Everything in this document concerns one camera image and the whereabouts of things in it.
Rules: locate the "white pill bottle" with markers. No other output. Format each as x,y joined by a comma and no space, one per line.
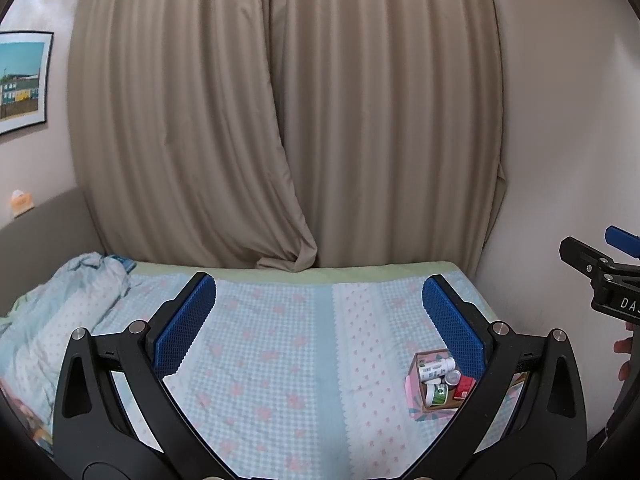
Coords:
430,370

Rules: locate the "grey sofa headboard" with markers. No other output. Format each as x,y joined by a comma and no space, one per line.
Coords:
36,244

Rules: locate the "beige curtain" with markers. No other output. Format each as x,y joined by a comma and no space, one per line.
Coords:
289,134

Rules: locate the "green label bottle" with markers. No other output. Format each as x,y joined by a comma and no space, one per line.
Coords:
435,394

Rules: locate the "pink patterned cardboard box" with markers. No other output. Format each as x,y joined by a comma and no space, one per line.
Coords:
415,389

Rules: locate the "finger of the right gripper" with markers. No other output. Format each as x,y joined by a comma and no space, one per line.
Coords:
623,241
582,257

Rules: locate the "small silver lid jar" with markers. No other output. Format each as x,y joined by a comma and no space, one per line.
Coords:
452,378

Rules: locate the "red carton box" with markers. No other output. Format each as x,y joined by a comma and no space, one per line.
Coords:
463,388

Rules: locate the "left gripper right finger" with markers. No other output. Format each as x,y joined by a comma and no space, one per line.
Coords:
546,436

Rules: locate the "orange tissue pack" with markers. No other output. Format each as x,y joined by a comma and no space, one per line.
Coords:
21,202

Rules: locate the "crumpled light blue blanket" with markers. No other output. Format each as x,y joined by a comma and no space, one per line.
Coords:
35,334

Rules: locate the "framed landscape picture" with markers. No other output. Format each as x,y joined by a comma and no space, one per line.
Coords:
24,65

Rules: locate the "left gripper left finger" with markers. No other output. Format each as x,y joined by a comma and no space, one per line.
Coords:
114,417

